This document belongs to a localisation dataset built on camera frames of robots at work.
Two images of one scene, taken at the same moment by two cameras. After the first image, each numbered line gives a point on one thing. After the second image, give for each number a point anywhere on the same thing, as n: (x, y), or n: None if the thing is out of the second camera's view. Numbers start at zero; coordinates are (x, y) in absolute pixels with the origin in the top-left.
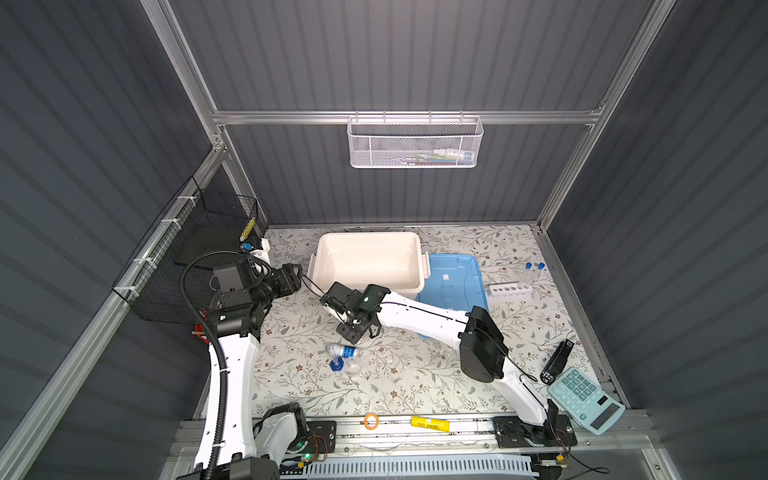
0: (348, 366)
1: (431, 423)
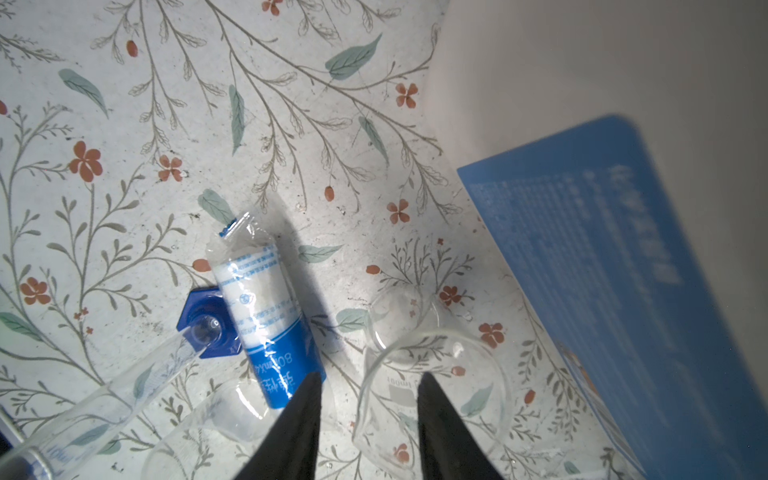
0: (205, 330)
1: None
